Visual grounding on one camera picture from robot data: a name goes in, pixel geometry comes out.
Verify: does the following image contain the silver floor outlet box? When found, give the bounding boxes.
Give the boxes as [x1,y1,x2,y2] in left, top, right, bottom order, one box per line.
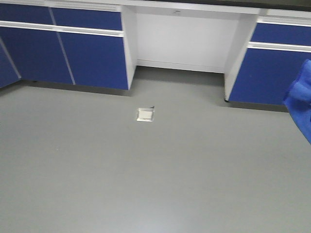
[136,106,155,122]

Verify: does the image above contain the blue cabinet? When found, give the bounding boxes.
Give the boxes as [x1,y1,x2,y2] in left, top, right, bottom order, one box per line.
[0,0,137,90]
[225,9,311,105]

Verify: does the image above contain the blue right cabinet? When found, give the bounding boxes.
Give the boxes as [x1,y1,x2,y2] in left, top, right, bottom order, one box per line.
[225,9,311,105]

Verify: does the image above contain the blue microfiber cloth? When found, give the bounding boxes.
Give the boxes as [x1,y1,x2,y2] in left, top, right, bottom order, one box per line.
[283,60,311,142]

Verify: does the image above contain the blue left cabinet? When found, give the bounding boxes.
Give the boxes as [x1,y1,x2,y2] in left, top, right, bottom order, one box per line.
[0,0,137,90]

